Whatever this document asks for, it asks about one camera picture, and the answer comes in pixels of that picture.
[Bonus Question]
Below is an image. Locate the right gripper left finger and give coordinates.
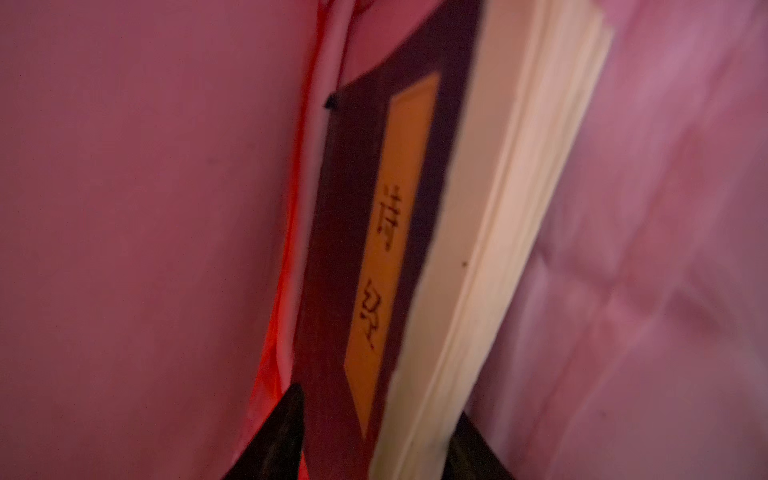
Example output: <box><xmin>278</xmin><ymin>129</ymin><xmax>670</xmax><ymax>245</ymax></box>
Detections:
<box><xmin>223</xmin><ymin>383</ymin><xmax>305</xmax><ymax>480</ymax></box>

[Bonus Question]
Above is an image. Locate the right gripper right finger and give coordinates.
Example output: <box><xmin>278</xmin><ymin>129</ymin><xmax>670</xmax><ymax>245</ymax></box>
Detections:
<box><xmin>441</xmin><ymin>413</ymin><xmax>514</xmax><ymax>480</ymax></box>

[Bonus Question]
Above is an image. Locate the blue book yellow label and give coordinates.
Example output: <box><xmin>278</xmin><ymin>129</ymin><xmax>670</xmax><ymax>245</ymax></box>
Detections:
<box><xmin>293</xmin><ymin>1</ymin><xmax>612</xmax><ymax>479</ymax></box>

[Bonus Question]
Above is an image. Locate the pink student backpack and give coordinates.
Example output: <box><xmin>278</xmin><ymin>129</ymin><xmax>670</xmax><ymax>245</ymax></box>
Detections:
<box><xmin>1</xmin><ymin>1</ymin><xmax>767</xmax><ymax>479</ymax></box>

